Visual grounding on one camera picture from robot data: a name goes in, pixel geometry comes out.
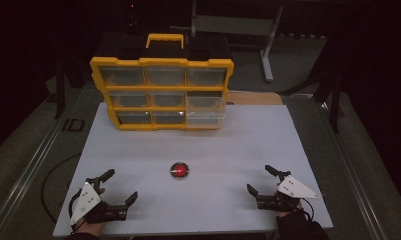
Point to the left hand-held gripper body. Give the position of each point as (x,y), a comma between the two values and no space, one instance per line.
(87,201)

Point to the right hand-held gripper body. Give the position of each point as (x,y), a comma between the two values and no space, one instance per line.
(289,191)

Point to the person's right hand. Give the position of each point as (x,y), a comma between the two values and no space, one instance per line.
(284,213)

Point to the round red push button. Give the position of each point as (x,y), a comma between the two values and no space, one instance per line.
(179,170)

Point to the wooden board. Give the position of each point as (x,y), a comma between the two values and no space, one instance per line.
(254,98)

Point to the dark stand leg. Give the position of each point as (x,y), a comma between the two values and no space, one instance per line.
(334,103)
(59,90)

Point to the set of clear plastic drawers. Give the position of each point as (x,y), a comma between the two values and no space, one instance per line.
(205,102)

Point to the yellow drawer organizer cabinet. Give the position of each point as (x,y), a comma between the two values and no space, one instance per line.
(164,88)

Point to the grey metal stand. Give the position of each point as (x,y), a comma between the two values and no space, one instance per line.
(236,25)

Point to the aluminium floor rail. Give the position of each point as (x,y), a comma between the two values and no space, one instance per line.
(348,166)
(28,170)

